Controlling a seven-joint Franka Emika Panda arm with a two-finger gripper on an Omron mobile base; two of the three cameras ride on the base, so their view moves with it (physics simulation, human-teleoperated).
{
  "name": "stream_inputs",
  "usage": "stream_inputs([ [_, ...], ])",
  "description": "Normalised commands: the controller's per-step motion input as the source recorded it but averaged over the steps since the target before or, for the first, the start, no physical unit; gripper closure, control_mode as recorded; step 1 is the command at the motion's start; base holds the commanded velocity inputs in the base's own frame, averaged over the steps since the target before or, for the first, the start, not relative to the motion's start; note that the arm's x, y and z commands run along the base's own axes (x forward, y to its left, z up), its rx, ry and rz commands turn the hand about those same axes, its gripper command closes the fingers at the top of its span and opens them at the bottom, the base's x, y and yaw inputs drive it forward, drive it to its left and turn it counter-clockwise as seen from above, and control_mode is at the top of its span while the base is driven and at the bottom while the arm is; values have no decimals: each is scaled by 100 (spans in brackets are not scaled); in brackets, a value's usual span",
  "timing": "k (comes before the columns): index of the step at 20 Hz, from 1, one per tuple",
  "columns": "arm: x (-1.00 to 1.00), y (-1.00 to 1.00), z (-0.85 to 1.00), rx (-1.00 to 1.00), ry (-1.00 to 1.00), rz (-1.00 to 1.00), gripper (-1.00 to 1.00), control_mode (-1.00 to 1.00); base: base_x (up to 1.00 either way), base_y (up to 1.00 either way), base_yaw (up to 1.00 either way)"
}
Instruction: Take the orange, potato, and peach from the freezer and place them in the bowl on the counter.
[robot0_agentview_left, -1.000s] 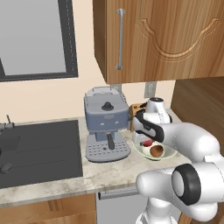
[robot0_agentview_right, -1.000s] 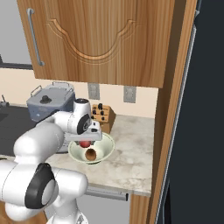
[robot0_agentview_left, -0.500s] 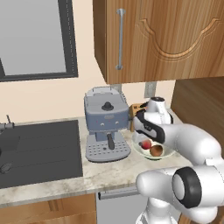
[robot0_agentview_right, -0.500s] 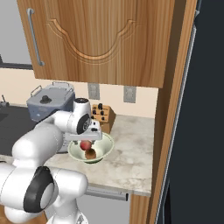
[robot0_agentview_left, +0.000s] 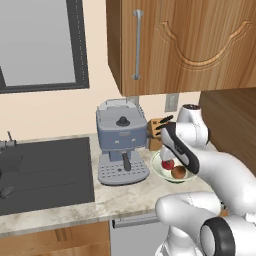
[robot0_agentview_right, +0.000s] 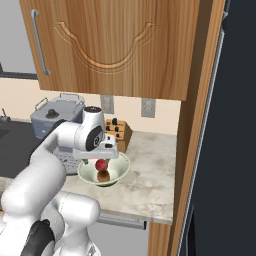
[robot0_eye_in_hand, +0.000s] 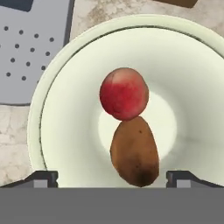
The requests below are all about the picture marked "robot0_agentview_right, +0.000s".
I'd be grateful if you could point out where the brown round potato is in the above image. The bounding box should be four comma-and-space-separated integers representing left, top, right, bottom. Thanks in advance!
96, 170, 111, 183

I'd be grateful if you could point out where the black hob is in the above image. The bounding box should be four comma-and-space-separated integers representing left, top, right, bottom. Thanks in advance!
0, 119, 48, 180

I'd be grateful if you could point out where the wooden knife block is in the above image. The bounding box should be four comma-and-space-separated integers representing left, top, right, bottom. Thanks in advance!
104, 118, 134, 154

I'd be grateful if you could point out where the wooden cupboard door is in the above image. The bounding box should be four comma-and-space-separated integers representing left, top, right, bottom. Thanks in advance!
18, 0, 201, 101

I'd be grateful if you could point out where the small dark grey object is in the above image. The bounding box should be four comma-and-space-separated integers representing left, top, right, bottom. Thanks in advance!
0, 107, 11, 124

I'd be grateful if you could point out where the grey range hood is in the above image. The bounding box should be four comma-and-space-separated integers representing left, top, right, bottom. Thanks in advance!
0, 0, 39, 81

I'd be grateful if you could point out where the grey drawer handle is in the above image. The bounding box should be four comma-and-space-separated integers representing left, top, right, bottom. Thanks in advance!
97, 214, 148, 231

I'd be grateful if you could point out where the grey wall outlet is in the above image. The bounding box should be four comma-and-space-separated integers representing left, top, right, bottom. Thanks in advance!
100, 94, 115, 115
140, 97, 157, 119

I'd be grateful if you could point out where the grey countertop appliance with knob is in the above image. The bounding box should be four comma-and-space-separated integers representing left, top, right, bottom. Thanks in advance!
29, 93, 87, 176

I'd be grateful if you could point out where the dark fridge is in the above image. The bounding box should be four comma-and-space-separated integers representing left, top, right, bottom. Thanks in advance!
177, 0, 256, 256

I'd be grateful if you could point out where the red round fruit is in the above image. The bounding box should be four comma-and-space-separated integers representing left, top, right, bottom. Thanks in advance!
95, 159, 108, 172

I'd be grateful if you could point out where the wooden fridge side panel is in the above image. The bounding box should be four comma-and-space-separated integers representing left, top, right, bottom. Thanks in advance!
147, 0, 228, 256

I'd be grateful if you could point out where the pale green bowl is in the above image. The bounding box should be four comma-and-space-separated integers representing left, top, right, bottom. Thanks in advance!
77, 151, 132, 188

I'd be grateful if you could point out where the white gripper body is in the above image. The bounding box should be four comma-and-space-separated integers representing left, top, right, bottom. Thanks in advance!
72, 147, 120, 162

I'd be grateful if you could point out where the grey cupboard door handle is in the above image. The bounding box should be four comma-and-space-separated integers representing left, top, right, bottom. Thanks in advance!
30, 9, 52, 77

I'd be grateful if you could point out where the light grey drawer front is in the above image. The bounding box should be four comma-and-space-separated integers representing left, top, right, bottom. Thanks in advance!
87, 213, 150, 256

